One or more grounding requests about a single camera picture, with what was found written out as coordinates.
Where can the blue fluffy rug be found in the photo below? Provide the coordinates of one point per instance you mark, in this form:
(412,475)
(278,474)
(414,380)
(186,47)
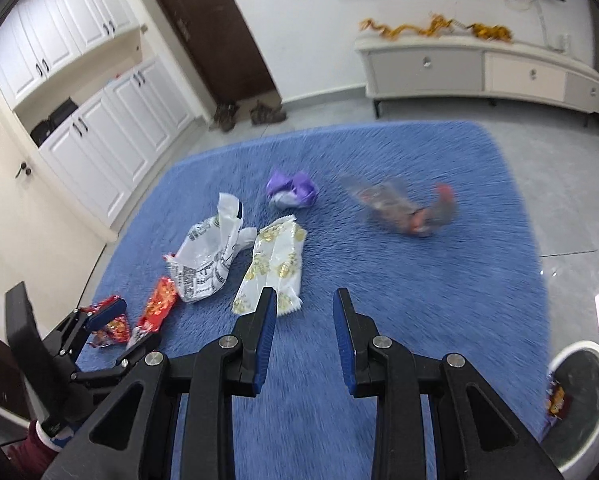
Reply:
(429,285)

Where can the small red candy wrapper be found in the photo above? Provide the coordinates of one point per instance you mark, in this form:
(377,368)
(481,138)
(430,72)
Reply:
(114,330)

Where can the long golden dragon figure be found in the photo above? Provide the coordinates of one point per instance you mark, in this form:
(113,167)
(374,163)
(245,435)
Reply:
(434,27)

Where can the clear wrapper with red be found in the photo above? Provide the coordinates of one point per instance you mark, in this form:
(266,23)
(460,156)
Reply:
(394,205)

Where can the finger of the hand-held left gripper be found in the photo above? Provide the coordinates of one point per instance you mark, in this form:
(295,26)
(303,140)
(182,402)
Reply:
(129,357)
(106,312)

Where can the white cabinet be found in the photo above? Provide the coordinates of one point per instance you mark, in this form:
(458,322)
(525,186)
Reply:
(124,135)
(54,25)

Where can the grey television stand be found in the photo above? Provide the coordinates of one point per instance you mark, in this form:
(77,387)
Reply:
(424,67)

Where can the dark brown door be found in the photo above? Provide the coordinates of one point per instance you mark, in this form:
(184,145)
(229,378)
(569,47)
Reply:
(214,25)

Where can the purple wrapper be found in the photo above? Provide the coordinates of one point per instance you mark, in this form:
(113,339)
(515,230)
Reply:
(299,185)

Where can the brown shoe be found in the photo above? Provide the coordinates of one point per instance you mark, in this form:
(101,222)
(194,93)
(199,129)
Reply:
(267,112)
(225,116)

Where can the white lower cabinet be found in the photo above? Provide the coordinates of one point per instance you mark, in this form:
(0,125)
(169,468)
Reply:
(124,135)

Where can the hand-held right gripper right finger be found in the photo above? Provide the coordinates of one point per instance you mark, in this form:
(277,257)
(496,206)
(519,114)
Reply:
(343,340)

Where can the cream door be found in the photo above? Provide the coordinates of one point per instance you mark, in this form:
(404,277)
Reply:
(29,235)

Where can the black bag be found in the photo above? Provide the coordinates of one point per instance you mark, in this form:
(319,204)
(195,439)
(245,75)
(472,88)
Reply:
(54,122)

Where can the short golden dragon figure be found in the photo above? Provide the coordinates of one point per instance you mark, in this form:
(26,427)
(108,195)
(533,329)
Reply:
(492,32)

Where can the white printed plastic bag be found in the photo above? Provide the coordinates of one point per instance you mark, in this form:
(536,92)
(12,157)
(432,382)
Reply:
(204,255)

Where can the red yellow snack packet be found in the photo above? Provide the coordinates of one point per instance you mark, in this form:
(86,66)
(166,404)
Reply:
(557,400)

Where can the white gold patterned packet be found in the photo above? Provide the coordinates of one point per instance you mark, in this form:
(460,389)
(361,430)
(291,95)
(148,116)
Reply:
(274,260)

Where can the white round bin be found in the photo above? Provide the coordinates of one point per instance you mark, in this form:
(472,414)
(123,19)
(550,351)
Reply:
(589,410)

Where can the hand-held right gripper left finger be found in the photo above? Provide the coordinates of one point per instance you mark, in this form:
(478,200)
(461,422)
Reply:
(268,340)

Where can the white upper cabinet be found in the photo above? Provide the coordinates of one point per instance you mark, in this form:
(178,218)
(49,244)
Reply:
(54,25)

